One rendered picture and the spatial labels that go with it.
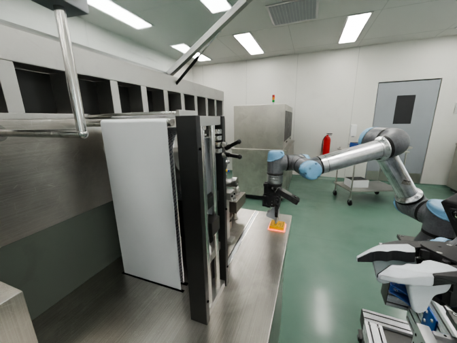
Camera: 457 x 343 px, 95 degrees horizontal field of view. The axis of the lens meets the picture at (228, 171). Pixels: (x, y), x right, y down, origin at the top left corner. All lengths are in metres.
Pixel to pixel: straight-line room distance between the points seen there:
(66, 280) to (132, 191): 0.35
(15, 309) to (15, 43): 0.59
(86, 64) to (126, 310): 0.76
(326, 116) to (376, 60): 1.34
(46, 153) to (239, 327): 0.70
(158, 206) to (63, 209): 0.29
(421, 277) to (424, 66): 5.45
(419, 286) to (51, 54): 0.92
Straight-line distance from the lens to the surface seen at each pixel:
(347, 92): 5.39
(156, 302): 0.77
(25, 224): 0.78
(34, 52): 0.80
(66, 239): 0.85
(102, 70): 0.91
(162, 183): 0.63
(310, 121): 5.32
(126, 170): 0.70
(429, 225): 1.33
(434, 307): 1.28
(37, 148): 0.76
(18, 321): 0.53
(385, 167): 1.25
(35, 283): 0.85
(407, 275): 0.36
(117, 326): 0.76
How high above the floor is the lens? 1.43
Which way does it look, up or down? 14 degrees down
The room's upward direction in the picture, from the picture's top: 1 degrees counter-clockwise
